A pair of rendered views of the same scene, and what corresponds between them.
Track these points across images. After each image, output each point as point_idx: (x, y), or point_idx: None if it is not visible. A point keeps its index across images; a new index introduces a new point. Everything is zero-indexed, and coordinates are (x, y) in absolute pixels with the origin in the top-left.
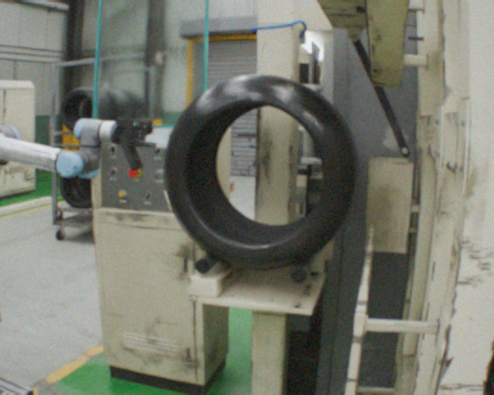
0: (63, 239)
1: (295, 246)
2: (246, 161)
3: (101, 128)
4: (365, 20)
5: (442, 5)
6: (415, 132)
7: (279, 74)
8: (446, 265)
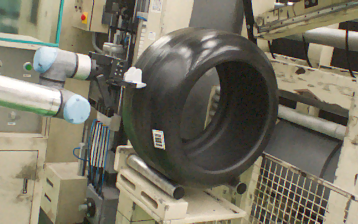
0: None
1: (245, 167)
2: None
3: (79, 63)
4: (334, 12)
5: None
6: None
7: (182, 17)
8: None
